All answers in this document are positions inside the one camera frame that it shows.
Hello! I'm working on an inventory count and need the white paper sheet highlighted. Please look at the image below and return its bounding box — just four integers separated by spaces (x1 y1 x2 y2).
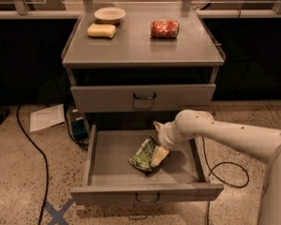
30 104 65 132

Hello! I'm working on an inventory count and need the white bowl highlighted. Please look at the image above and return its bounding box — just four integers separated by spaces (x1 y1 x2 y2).
95 7 126 24

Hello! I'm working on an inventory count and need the blue floor tape cross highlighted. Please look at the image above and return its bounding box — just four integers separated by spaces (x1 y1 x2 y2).
45 199 74 225

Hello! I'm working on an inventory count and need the grey drawer cabinet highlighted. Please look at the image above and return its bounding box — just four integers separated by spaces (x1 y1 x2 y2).
61 1 227 136

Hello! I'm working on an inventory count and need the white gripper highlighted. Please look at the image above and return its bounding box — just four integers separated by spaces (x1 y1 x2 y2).
151 121 179 167

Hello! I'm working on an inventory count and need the red chip bag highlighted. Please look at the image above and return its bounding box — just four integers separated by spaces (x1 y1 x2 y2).
151 20 179 38

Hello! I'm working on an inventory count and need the black cable left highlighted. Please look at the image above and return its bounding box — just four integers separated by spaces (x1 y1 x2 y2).
15 103 50 225

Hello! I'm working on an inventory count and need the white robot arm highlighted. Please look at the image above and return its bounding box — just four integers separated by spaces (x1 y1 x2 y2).
151 110 281 225

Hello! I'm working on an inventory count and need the green jalapeno chip bag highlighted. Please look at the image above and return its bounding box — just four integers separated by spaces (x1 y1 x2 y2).
128 137 157 173

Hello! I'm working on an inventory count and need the closed top drawer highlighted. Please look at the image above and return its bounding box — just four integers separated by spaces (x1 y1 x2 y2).
71 83 215 113

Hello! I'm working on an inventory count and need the yellow sponge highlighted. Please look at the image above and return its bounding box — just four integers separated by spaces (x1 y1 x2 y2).
87 23 116 38

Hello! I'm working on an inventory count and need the open middle drawer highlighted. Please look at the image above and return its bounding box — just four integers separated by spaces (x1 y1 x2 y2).
71 126 224 204

